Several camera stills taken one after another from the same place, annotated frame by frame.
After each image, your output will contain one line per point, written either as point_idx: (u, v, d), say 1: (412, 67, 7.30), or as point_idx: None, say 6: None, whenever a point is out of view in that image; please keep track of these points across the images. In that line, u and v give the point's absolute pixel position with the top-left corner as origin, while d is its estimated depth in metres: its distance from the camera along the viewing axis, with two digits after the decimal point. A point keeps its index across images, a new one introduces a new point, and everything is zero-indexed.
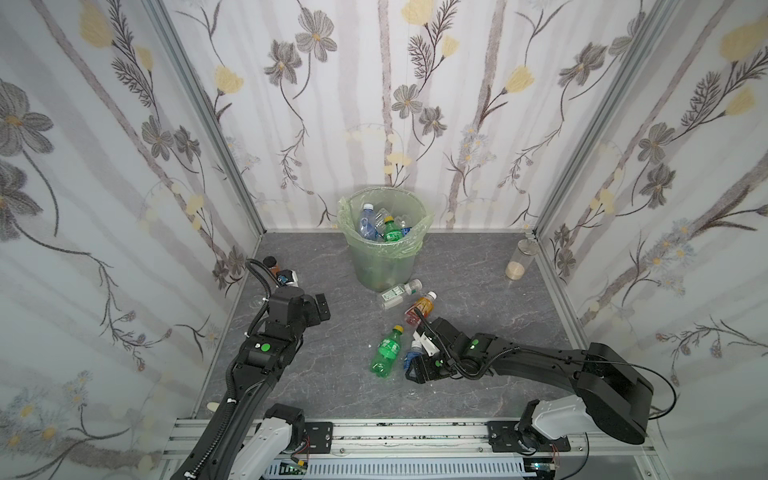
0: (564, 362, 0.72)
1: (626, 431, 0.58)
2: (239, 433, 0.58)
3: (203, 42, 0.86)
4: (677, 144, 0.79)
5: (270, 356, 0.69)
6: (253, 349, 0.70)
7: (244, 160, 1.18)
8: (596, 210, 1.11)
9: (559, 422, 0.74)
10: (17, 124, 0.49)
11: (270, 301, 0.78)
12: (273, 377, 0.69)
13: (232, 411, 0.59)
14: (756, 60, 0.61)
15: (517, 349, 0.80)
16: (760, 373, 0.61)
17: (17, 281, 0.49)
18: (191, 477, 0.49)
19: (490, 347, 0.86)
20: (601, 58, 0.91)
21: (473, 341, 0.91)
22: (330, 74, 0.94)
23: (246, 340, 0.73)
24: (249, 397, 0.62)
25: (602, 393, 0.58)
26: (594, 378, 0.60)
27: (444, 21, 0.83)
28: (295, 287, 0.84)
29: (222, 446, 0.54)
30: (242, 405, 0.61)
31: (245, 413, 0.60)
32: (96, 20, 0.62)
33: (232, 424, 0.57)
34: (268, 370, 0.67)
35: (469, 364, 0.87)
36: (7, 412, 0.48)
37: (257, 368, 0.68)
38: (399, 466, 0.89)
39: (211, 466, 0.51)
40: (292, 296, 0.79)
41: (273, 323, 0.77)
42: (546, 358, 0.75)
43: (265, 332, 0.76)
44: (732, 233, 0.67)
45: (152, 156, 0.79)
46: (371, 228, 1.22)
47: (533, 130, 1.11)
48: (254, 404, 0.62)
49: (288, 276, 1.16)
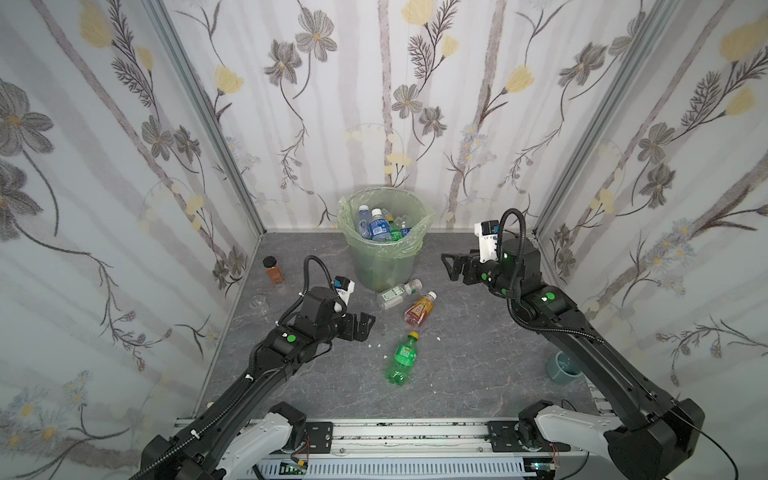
0: (644, 394, 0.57)
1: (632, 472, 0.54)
2: (250, 407, 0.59)
3: (203, 42, 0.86)
4: (677, 143, 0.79)
5: (294, 347, 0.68)
6: (279, 337, 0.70)
7: (244, 160, 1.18)
8: (596, 210, 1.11)
9: (567, 427, 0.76)
10: (17, 124, 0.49)
11: (305, 296, 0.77)
12: (291, 368, 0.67)
13: (249, 388, 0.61)
14: (756, 60, 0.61)
15: (598, 340, 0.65)
16: (760, 373, 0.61)
17: (17, 281, 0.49)
18: (195, 438, 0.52)
19: (566, 315, 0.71)
20: (601, 58, 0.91)
21: (548, 292, 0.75)
22: (330, 73, 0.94)
23: (273, 329, 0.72)
24: (265, 379, 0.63)
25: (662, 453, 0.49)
26: (669, 434, 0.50)
27: (444, 21, 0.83)
28: (332, 289, 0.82)
29: (230, 417, 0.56)
30: (258, 384, 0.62)
31: (257, 393, 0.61)
32: (96, 20, 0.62)
33: (246, 398, 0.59)
34: (288, 360, 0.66)
35: (527, 308, 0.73)
36: (7, 412, 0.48)
37: (278, 355, 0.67)
38: (400, 466, 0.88)
39: (215, 433, 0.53)
40: (326, 297, 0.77)
41: (303, 318, 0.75)
42: (622, 370, 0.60)
43: (293, 324, 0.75)
44: (733, 232, 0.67)
45: (152, 156, 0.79)
46: (385, 227, 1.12)
47: (533, 130, 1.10)
48: (268, 387, 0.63)
49: (342, 283, 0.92)
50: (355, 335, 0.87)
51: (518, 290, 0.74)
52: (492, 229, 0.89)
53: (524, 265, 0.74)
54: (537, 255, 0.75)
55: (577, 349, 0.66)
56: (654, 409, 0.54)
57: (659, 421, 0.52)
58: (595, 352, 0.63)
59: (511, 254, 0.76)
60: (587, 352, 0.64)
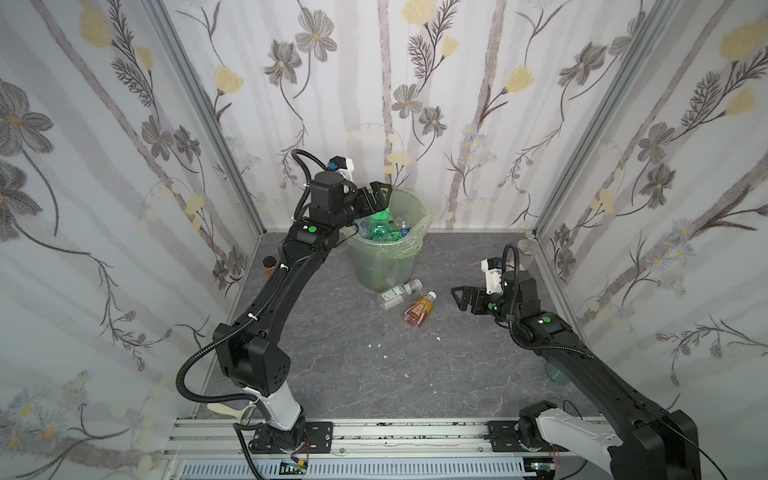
0: (632, 403, 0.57)
1: None
2: (293, 294, 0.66)
3: (204, 42, 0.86)
4: (676, 144, 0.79)
5: (317, 237, 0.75)
6: (300, 231, 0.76)
7: (244, 160, 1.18)
8: (596, 210, 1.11)
9: (568, 429, 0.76)
10: (17, 124, 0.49)
11: (311, 188, 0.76)
12: (319, 255, 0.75)
13: (286, 275, 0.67)
14: (756, 59, 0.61)
15: (588, 355, 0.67)
16: (759, 373, 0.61)
17: (17, 281, 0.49)
18: (255, 317, 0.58)
19: (560, 335, 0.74)
20: (601, 58, 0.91)
21: (545, 316, 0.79)
22: (330, 73, 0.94)
23: (293, 223, 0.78)
24: (299, 266, 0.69)
25: (653, 458, 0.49)
26: (657, 439, 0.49)
27: (444, 21, 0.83)
28: (336, 172, 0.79)
29: (276, 300, 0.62)
30: (293, 272, 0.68)
31: (297, 277, 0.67)
32: (95, 19, 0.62)
33: (287, 284, 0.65)
34: (315, 247, 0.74)
35: (525, 331, 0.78)
36: (8, 412, 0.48)
37: (305, 245, 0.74)
38: (399, 466, 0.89)
39: (271, 314, 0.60)
40: (333, 182, 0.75)
41: (317, 209, 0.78)
42: (612, 381, 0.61)
43: (310, 215, 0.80)
44: (732, 232, 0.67)
45: (152, 156, 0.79)
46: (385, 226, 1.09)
47: (533, 129, 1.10)
48: (307, 269, 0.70)
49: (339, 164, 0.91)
50: (375, 209, 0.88)
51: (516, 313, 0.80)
52: (498, 263, 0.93)
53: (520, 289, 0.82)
54: (533, 282, 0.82)
55: (571, 365, 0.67)
56: (643, 416, 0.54)
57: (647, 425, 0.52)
58: (584, 366, 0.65)
59: (510, 282, 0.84)
60: (578, 366, 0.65)
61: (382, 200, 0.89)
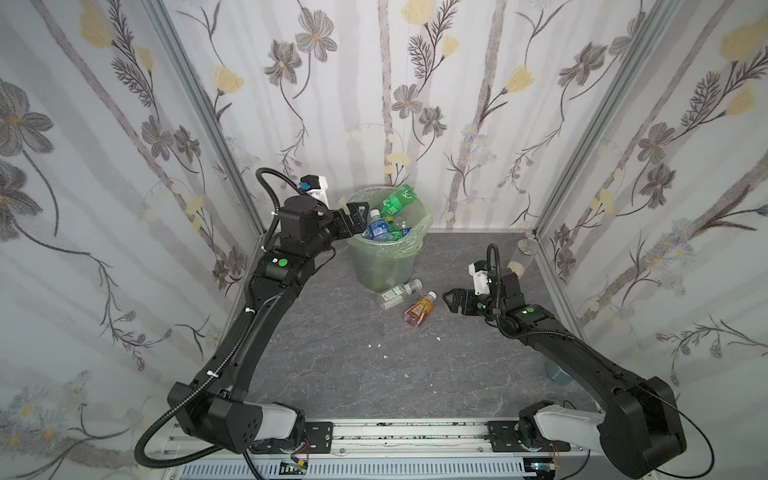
0: (612, 375, 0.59)
1: (627, 454, 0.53)
2: (259, 341, 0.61)
3: (204, 42, 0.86)
4: (676, 144, 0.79)
5: (288, 271, 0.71)
6: (270, 264, 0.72)
7: (244, 160, 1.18)
8: (596, 210, 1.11)
9: (565, 425, 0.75)
10: (17, 124, 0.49)
11: (280, 217, 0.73)
12: (291, 290, 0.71)
13: (251, 320, 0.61)
14: (756, 60, 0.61)
15: (570, 337, 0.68)
16: (760, 373, 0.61)
17: (16, 281, 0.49)
18: (215, 375, 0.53)
19: (543, 321, 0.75)
20: (601, 58, 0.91)
21: (528, 307, 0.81)
22: (330, 73, 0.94)
23: (263, 255, 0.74)
24: (267, 307, 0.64)
25: (632, 422, 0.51)
26: (636, 403, 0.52)
27: (444, 21, 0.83)
28: (308, 200, 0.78)
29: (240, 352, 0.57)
30: (260, 315, 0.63)
31: (264, 321, 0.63)
32: (95, 19, 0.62)
33: (253, 331, 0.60)
34: (286, 284, 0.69)
35: (511, 322, 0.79)
36: (7, 412, 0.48)
37: (275, 281, 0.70)
38: (399, 466, 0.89)
39: (233, 368, 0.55)
40: (304, 211, 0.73)
41: (288, 239, 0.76)
42: (593, 358, 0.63)
43: (281, 246, 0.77)
44: (732, 233, 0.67)
45: (152, 156, 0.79)
46: (385, 227, 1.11)
47: (533, 130, 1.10)
48: (274, 312, 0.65)
49: (311, 183, 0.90)
50: (351, 232, 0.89)
51: (502, 307, 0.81)
52: (485, 266, 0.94)
53: (503, 285, 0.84)
54: (515, 276, 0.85)
55: (552, 347, 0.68)
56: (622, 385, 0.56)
57: (625, 393, 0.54)
58: (566, 346, 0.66)
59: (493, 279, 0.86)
60: (560, 347, 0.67)
61: (360, 220, 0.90)
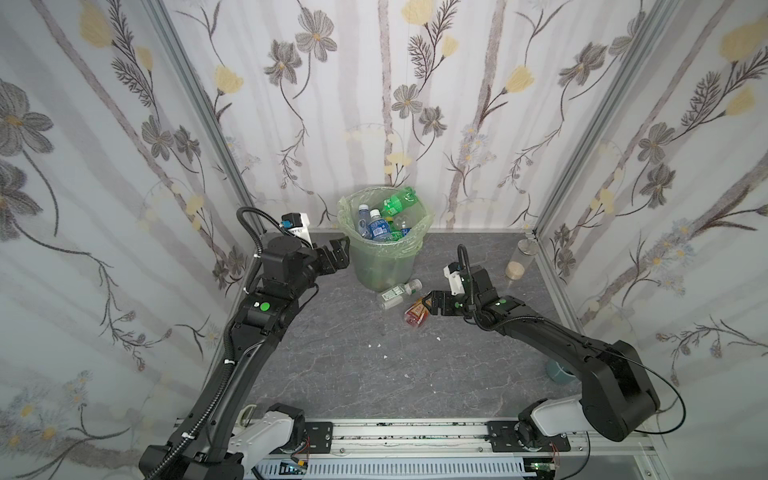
0: (581, 345, 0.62)
1: (605, 421, 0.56)
2: (241, 394, 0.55)
3: (204, 42, 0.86)
4: (676, 144, 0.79)
5: (271, 315, 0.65)
6: (251, 307, 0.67)
7: (244, 160, 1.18)
8: (596, 210, 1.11)
9: (557, 413, 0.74)
10: (17, 124, 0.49)
11: (262, 258, 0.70)
12: (274, 337, 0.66)
13: (230, 373, 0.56)
14: (756, 60, 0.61)
15: (542, 319, 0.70)
16: (760, 373, 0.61)
17: (17, 281, 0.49)
18: (190, 437, 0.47)
19: (516, 308, 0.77)
20: (601, 58, 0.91)
21: (502, 298, 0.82)
22: (330, 73, 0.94)
23: (244, 298, 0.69)
24: (249, 357, 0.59)
25: (605, 386, 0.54)
26: (606, 368, 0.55)
27: (444, 21, 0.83)
28: (292, 240, 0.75)
29: (218, 408, 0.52)
30: (241, 366, 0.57)
31: (245, 372, 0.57)
32: (95, 19, 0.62)
33: (232, 385, 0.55)
34: (269, 330, 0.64)
35: (487, 315, 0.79)
36: (7, 412, 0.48)
37: (256, 328, 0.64)
38: (400, 466, 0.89)
39: (211, 427, 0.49)
40: (287, 253, 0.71)
41: (270, 280, 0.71)
42: (564, 334, 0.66)
43: (263, 288, 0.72)
44: (732, 233, 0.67)
45: (151, 156, 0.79)
46: (385, 227, 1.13)
47: (533, 129, 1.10)
48: (257, 362, 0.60)
49: (292, 222, 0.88)
50: (333, 268, 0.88)
51: (476, 303, 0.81)
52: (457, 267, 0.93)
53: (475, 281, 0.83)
54: (485, 271, 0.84)
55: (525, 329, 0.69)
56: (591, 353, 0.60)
57: (595, 360, 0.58)
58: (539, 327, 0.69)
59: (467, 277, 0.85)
60: (532, 329, 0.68)
61: (342, 255, 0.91)
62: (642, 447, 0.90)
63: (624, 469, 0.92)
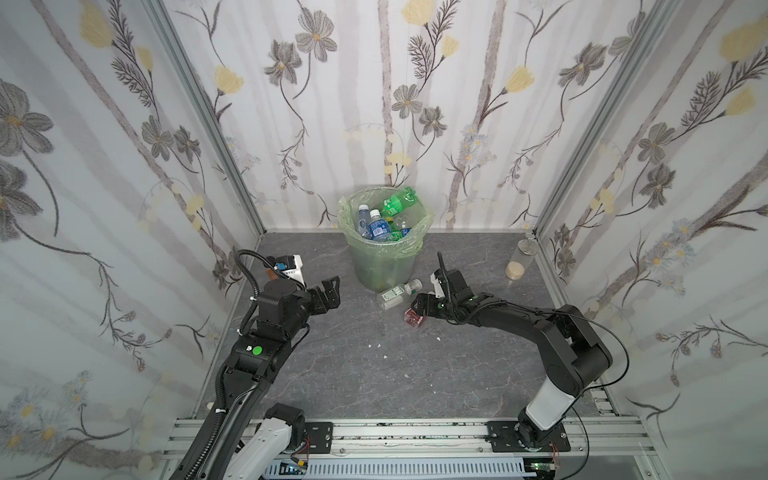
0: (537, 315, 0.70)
1: (566, 377, 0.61)
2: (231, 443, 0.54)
3: (204, 42, 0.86)
4: (676, 144, 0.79)
5: (264, 360, 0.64)
6: (244, 352, 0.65)
7: (244, 160, 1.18)
8: (596, 210, 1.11)
9: (541, 399, 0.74)
10: (17, 124, 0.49)
11: (258, 301, 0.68)
12: (265, 382, 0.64)
13: (222, 420, 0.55)
14: (756, 60, 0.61)
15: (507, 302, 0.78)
16: (761, 373, 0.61)
17: (16, 280, 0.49)
18: None
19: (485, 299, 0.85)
20: (601, 58, 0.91)
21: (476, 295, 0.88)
22: (330, 73, 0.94)
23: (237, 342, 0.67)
24: (240, 404, 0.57)
25: (552, 341, 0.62)
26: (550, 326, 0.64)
27: (444, 21, 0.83)
28: (290, 280, 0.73)
29: (209, 459, 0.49)
30: (233, 413, 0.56)
31: (237, 419, 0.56)
32: (95, 19, 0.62)
33: (223, 432, 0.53)
34: (261, 376, 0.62)
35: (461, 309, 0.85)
36: (7, 412, 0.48)
37: (248, 373, 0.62)
38: (399, 466, 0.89)
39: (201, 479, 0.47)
40: (283, 295, 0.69)
41: (265, 323, 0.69)
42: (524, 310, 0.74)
43: (256, 331, 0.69)
44: (732, 233, 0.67)
45: (151, 156, 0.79)
46: (385, 227, 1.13)
47: (533, 129, 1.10)
48: (248, 409, 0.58)
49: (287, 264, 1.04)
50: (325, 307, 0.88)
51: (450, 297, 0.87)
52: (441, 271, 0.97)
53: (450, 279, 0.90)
54: (459, 272, 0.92)
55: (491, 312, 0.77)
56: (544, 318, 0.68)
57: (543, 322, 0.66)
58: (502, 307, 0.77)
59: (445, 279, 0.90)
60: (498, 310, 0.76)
61: (333, 295, 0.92)
62: (642, 447, 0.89)
63: (625, 469, 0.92)
